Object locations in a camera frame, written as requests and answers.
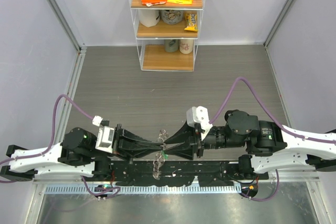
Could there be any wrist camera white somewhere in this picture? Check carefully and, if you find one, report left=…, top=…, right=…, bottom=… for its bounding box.
left=92, top=115, right=115, bottom=154
left=186, top=106, right=213, bottom=141

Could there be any grey cartoon mug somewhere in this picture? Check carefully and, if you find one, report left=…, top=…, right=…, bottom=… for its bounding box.
left=161, top=9, right=184, bottom=25

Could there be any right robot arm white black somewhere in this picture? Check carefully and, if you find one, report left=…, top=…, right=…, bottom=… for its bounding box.
left=164, top=106, right=335, bottom=179

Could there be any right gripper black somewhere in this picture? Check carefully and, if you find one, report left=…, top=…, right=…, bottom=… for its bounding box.
left=164, top=118, right=246, bottom=159

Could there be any purple cable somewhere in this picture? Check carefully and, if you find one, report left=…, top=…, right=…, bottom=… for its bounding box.
left=209, top=77, right=336, bottom=145
left=0, top=94, right=99, bottom=184

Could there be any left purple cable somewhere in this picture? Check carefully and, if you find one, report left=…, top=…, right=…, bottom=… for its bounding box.
left=0, top=94, right=99, bottom=184

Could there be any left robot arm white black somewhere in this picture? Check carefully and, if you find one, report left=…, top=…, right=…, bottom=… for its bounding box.
left=1, top=125, right=163, bottom=183

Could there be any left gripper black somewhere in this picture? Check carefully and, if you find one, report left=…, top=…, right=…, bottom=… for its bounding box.
left=89, top=123, right=165, bottom=164

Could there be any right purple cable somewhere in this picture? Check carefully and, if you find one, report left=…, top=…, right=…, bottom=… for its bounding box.
left=209, top=77, right=336, bottom=145

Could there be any white slotted cable duct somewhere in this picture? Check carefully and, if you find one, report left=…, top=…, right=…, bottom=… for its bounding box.
left=45, top=183, right=241, bottom=195

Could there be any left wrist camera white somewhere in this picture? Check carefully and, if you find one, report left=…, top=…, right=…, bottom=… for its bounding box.
left=92, top=115, right=115, bottom=154

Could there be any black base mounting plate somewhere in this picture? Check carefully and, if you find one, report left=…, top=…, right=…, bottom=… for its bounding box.
left=81, top=159, right=270, bottom=187

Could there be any white wire shelf rack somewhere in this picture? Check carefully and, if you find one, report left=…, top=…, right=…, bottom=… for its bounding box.
left=129, top=0, right=205, bottom=71

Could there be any large keyring with many rings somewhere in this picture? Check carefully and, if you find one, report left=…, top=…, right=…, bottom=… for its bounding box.
left=152, top=129, right=169, bottom=180

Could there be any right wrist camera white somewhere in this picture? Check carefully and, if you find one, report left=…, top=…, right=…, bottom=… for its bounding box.
left=186, top=106, right=213, bottom=141

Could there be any white cup red scribble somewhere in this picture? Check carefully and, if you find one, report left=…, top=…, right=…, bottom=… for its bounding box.
left=179, top=39, right=194, bottom=54

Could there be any yellow candy bag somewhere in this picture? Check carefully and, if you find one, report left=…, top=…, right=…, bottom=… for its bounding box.
left=184, top=13, right=198, bottom=32

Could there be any green grey cup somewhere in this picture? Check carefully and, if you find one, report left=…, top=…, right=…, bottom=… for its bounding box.
left=164, top=39, right=179, bottom=53

